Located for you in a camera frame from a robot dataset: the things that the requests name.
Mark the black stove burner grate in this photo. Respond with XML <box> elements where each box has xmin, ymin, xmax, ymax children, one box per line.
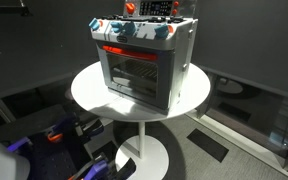
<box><xmin>100</xmin><ymin>14</ymin><xmax>186</xmax><ymax>24</ymax></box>

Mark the purple clamp with orange trigger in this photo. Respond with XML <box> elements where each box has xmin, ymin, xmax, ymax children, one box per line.
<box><xmin>47</xmin><ymin>113</ymin><xmax>105</xmax><ymax>144</ymax></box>

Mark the purple black bar clamp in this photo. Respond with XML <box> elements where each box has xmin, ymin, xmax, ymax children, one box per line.
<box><xmin>68</xmin><ymin>152</ymin><xmax>137</xmax><ymax>180</ymax></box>

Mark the blue stove knob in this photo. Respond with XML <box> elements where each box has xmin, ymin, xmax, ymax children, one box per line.
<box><xmin>154</xmin><ymin>23</ymin><xmax>170</xmax><ymax>39</ymax></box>
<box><xmin>110</xmin><ymin>21</ymin><xmax>124</xmax><ymax>34</ymax></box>
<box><xmin>88</xmin><ymin>17</ymin><xmax>102</xmax><ymax>32</ymax></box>
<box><xmin>122</xmin><ymin>21</ymin><xmax>137</xmax><ymax>36</ymax></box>

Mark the dark glass partition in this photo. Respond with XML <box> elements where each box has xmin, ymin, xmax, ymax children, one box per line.
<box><xmin>197</xmin><ymin>66</ymin><xmax>288</xmax><ymax>171</ymax></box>

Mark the black keypad display panel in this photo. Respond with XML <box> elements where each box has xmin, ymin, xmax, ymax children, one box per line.
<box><xmin>138</xmin><ymin>0</ymin><xmax>174</xmax><ymax>17</ymax></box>

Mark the toy oven glass door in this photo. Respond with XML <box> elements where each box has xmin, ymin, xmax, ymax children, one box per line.
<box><xmin>97</xmin><ymin>42</ymin><xmax>177</xmax><ymax>113</ymax></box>

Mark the black floor hatch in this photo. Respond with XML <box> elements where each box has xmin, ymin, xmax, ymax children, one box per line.
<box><xmin>186</xmin><ymin>128</ymin><xmax>230</xmax><ymax>163</ymax></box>

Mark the black robot mounting board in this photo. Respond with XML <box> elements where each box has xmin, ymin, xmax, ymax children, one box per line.
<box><xmin>0</xmin><ymin>103</ymin><xmax>95</xmax><ymax>180</ymax></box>

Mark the orange panel knob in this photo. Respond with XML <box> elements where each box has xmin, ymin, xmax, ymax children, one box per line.
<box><xmin>125</xmin><ymin>2</ymin><xmax>136</xmax><ymax>15</ymax></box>

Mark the orange oven door handle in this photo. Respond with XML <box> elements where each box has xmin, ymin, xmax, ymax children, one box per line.
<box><xmin>102</xmin><ymin>44</ymin><xmax>159</xmax><ymax>62</ymax></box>

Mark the white grey toy stove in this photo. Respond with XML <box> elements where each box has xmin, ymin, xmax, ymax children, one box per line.
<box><xmin>89</xmin><ymin>0</ymin><xmax>199</xmax><ymax>116</ymax></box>

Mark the round white pedestal table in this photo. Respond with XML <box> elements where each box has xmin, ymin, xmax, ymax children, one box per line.
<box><xmin>70</xmin><ymin>60</ymin><xmax>212</xmax><ymax>180</ymax></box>

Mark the purple clamp handle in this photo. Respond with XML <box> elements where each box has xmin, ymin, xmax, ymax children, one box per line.
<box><xmin>6</xmin><ymin>136</ymin><xmax>33</xmax><ymax>154</ymax></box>

